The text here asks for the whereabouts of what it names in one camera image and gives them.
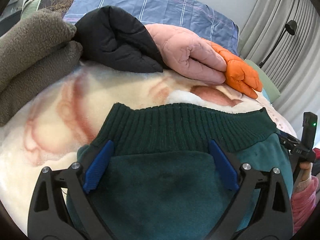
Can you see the white desk furniture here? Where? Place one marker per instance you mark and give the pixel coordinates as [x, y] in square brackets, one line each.
[11, 15]

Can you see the light green cushion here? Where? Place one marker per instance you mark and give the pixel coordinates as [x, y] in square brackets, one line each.
[270, 91]

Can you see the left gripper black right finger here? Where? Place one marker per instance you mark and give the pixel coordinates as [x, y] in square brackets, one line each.
[260, 207]

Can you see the grey window curtain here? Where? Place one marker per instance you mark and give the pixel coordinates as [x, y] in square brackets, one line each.
[284, 36]

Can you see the person's right hand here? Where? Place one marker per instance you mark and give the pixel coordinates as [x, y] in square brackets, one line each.
[306, 168]

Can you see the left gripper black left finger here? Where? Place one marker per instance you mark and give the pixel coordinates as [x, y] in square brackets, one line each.
[48, 215]

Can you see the cream patterned fleece blanket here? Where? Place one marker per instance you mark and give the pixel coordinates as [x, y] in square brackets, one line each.
[48, 131]

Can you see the olive brown fleece garment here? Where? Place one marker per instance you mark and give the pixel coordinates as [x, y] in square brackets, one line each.
[35, 53]

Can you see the black padded jacket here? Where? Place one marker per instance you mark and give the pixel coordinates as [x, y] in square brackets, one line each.
[112, 37]

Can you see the pink right sleeve forearm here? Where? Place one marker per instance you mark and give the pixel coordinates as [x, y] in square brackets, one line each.
[303, 201]

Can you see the pink quilted jacket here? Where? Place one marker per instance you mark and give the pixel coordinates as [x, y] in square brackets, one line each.
[186, 53]

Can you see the blue plaid pillow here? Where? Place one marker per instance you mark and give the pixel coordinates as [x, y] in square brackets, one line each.
[190, 14]

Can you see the orange puffer jacket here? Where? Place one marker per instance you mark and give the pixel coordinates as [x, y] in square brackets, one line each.
[239, 75]

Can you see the dark green sweatshirt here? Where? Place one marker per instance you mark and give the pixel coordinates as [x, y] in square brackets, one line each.
[161, 181]

